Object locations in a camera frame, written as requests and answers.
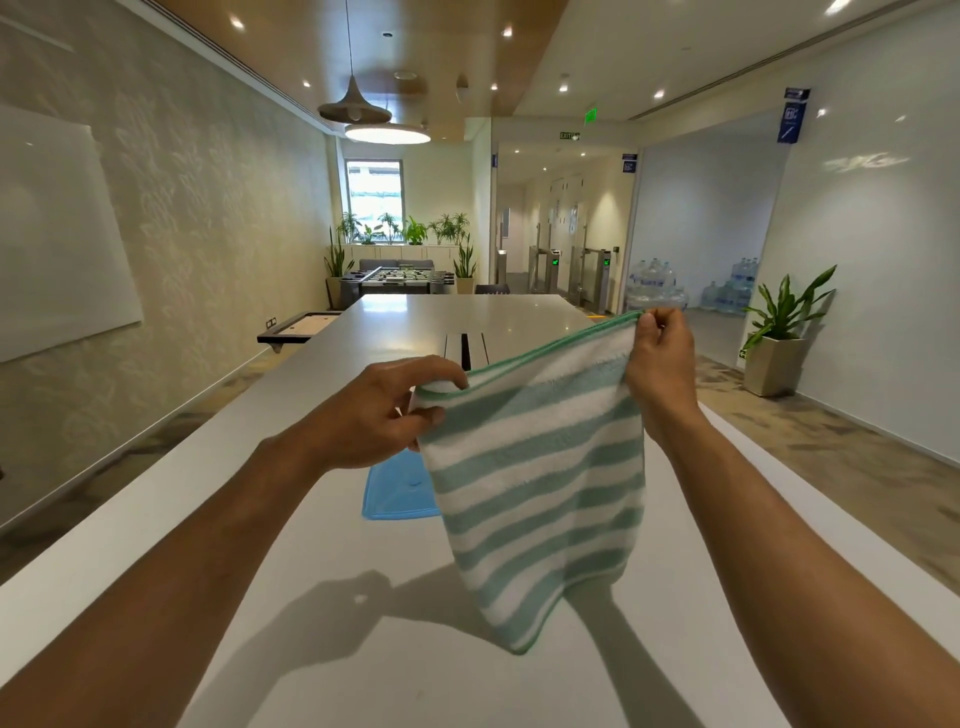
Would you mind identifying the black framed game board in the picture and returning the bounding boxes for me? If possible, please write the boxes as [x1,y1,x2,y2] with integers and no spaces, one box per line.
[256,310,343,354]

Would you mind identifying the window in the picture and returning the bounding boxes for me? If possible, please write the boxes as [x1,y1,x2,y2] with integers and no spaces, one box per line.
[344,159,407,246]

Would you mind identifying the green white striped towel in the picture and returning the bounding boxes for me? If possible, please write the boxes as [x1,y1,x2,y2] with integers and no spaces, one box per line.
[408,310,648,657]

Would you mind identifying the foosball table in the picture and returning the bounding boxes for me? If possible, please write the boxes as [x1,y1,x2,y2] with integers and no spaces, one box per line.
[339,267,458,300]

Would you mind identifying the large blue wall sign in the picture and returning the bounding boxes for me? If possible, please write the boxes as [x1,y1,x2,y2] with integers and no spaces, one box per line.
[776,87,812,145]

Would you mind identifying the group of water jugs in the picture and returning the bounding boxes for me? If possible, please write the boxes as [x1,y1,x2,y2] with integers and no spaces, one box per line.
[699,256,761,317]
[624,258,690,313]

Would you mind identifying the table cable slot cover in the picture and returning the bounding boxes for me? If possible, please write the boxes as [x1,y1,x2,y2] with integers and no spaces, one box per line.
[441,331,494,373]

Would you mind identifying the round flat ceiling lamp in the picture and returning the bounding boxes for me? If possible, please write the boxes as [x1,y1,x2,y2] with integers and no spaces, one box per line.
[344,123,433,147]

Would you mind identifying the tall potted plant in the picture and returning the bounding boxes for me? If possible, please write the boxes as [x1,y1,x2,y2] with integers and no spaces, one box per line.
[323,227,357,310]
[451,231,480,296]

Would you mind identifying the metal turnstile gates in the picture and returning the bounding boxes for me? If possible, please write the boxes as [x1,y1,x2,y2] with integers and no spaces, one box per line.
[525,243,622,316]

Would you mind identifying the brown cone pendant lamp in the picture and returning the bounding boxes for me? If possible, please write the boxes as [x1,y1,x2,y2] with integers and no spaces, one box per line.
[317,0,393,126]

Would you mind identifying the white wall board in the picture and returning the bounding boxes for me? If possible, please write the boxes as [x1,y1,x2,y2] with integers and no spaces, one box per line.
[0,102,144,366]

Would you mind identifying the person's left hand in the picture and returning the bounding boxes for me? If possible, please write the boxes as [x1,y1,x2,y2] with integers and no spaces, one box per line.
[298,355,471,474]

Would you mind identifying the blue cloth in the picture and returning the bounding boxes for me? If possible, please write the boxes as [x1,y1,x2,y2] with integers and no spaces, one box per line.
[361,447,443,522]

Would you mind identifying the person's right forearm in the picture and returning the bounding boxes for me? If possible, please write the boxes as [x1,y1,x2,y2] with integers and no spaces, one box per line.
[651,405,960,728]

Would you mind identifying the person's left forearm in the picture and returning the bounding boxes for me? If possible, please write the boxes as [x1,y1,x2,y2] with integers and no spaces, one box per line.
[0,431,335,728]

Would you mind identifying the row of green plants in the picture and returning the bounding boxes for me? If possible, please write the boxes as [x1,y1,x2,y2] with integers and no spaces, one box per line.
[336,210,472,247]

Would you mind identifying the person's right hand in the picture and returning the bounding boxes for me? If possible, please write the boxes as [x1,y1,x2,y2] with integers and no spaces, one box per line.
[624,306,704,445]

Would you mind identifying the potted plant in beige planter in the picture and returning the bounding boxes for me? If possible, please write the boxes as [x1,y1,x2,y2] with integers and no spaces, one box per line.
[738,264,839,399]

